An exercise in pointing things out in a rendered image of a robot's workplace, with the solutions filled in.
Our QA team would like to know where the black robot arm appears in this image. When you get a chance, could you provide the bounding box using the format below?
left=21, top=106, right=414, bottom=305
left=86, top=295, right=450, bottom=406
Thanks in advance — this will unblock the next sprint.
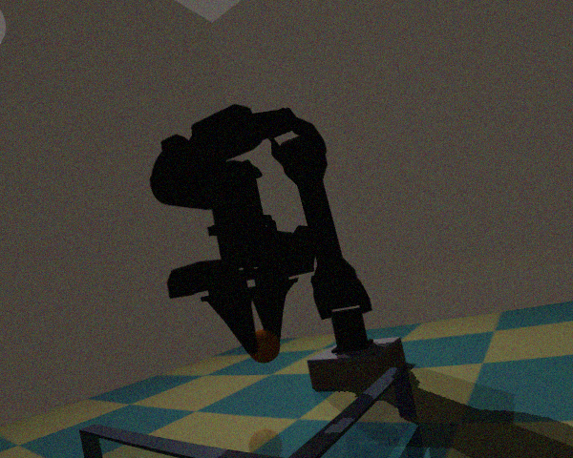
left=150, top=104, right=373, bottom=353

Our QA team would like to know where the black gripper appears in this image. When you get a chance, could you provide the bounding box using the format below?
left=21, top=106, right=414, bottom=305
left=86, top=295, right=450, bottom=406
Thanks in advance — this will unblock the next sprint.
left=167, top=206, right=314, bottom=353

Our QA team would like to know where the dark brown ball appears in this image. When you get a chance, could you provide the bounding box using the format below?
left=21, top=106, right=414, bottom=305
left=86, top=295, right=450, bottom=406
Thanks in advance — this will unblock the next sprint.
left=249, top=330, right=280, bottom=363

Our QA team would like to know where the see-through grey ball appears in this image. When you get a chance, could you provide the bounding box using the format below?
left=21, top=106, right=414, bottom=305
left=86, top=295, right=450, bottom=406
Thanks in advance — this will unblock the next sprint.
left=248, top=428, right=282, bottom=457

